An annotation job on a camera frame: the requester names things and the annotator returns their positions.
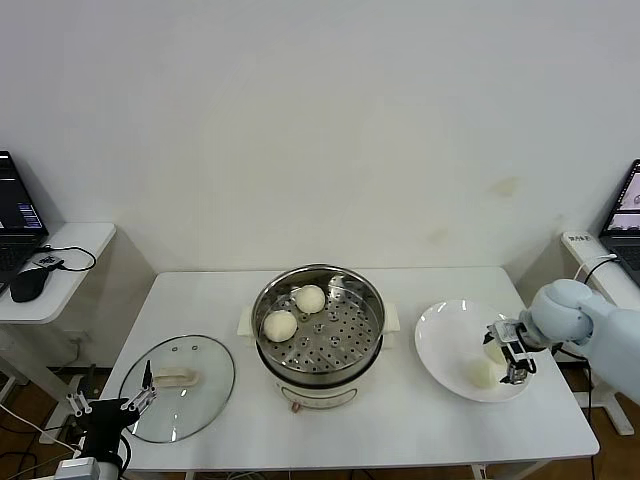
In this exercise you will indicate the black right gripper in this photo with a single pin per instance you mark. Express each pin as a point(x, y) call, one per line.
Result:
point(520, 352)

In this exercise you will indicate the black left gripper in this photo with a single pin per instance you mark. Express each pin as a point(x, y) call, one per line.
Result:
point(102, 420)

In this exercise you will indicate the white steamed baozi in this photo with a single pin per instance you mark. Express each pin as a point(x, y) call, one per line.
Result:
point(495, 353)
point(479, 373)
point(310, 299)
point(280, 326)

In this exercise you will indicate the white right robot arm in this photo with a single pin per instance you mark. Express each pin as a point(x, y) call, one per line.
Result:
point(565, 310)

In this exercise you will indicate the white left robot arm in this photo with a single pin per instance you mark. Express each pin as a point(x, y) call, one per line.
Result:
point(109, 472)

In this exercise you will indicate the perforated steel steamer basket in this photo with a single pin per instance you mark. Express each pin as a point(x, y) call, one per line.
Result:
point(345, 340)

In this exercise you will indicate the white round plate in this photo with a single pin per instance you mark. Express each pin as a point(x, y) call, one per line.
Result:
point(440, 330)

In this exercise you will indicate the white side table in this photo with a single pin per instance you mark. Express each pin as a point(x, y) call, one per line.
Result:
point(620, 420)
point(85, 240)

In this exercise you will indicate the black computer mouse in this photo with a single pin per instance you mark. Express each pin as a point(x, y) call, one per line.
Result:
point(27, 287)

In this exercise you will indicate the black usb hub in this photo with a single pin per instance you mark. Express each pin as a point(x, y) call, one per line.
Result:
point(48, 261)

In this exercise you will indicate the grey laptop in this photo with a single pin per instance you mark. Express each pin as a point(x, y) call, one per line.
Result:
point(625, 250)

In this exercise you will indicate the white electric cooker pot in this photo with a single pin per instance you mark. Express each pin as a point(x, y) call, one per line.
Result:
point(320, 395)

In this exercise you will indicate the black laptop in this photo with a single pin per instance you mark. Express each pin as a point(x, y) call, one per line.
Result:
point(15, 210)

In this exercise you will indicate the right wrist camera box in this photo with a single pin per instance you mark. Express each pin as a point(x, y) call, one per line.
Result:
point(502, 331)

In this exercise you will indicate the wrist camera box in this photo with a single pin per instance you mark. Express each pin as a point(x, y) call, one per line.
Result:
point(502, 331)
point(76, 470)

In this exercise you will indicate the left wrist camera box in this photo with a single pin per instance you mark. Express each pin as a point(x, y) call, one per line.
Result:
point(76, 470)

